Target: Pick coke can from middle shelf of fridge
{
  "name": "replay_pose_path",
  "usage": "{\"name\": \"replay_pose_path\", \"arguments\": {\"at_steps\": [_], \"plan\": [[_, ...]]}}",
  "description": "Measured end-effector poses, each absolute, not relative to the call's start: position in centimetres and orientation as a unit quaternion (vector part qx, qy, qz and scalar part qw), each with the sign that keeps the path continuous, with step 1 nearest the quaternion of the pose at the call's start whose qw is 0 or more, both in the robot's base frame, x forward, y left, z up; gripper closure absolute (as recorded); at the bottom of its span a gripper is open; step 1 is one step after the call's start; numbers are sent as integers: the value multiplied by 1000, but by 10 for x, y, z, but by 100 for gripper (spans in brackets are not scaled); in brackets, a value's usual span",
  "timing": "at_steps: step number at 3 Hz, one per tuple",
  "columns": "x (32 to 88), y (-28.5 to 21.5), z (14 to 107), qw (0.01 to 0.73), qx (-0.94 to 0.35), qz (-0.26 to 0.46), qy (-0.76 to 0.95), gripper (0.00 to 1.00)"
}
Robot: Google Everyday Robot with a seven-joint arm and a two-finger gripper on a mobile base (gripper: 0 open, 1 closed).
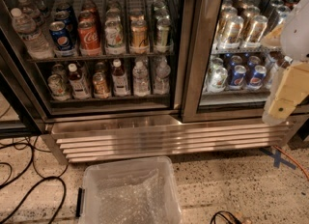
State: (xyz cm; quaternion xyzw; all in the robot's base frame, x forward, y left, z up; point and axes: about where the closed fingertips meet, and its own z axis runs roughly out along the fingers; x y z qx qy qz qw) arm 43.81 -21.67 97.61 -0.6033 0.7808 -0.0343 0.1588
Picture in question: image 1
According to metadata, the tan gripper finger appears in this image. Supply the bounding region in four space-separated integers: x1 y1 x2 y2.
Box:
261 24 284 48
267 62 309 120

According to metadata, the red coke can front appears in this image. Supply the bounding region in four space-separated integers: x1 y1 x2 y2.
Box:
78 21 101 56

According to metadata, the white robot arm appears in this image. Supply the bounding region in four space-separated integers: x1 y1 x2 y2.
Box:
261 0 309 126

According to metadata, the gold can right fridge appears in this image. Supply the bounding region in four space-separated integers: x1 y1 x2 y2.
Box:
219 15 244 49

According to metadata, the blue pepsi can right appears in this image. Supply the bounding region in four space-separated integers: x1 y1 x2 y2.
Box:
228 65 246 90

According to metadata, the blue pepsi can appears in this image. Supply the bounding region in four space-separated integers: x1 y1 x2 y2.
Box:
228 65 246 90
49 21 74 57

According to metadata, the white can right lower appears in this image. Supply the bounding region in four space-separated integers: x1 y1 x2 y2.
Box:
208 67 228 93

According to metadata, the green silver soda can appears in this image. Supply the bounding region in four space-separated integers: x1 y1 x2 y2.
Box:
154 18 172 53

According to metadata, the gold soda can middle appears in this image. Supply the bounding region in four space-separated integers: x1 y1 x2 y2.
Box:
130 19 149 54

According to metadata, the green white soda can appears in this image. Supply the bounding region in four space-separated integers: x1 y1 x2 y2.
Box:
104 20 126 55

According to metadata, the blue pepsi can front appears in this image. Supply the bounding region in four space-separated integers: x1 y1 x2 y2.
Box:
49 21 74 57

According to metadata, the steel fridge bottom grille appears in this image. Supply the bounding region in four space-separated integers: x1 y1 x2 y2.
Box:
52 116 293 163

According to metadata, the small can bottom left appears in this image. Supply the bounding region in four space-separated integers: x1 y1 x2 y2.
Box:
47 74 70 101

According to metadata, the blue tape cross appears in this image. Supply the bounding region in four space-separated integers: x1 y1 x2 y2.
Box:
260 148 296 170

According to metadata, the clear water bottle bottom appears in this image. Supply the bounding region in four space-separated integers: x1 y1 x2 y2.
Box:
132 61 151 97

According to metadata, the clear water bottle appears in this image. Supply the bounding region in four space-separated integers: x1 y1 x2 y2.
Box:
11 8 54 60
132 61 151 97

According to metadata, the clear plastic storage bin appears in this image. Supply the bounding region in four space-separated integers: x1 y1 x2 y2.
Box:
77 156 182 224

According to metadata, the dark tea bottle left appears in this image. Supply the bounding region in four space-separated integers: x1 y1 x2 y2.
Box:
69 63 91 99

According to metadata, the clear water bottle left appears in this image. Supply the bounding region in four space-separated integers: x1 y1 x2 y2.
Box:
11 8 54 60

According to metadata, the orange floor cable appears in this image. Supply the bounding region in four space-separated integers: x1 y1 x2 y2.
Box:
273 145 309 182

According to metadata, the fridge centre door frame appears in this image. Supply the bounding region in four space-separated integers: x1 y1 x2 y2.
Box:
173 0 228 123

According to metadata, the black floor cable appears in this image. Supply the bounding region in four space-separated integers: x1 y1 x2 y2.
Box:
0 136 70 224

